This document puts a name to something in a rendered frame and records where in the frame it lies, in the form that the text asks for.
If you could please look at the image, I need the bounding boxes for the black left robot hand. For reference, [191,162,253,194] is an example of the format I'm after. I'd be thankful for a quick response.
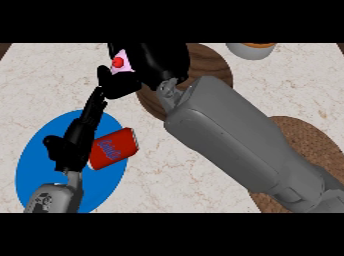
[41,85,109,173]

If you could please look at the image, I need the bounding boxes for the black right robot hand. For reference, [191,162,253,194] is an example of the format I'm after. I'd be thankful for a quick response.
[95,42,191,100]

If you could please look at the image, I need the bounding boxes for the pink cupcake with red cherry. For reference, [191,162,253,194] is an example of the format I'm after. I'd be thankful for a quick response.
[109,48,137,76]

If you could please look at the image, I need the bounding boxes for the brown wooden bowl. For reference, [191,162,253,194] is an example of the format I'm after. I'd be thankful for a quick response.
[135,42,234,122]

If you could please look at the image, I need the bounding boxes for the brown woven placemat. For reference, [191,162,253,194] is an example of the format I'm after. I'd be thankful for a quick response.
[247,115,344,214]

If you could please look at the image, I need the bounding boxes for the red can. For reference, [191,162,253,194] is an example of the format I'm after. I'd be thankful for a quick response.
[86,127,141,171]

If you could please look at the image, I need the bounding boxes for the blue oval plate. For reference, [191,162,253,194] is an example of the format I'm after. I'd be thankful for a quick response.
[14,109,129,214]

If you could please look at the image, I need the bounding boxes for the grey cup with orange top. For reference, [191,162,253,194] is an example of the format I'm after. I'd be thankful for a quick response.
[224,42,278,61]

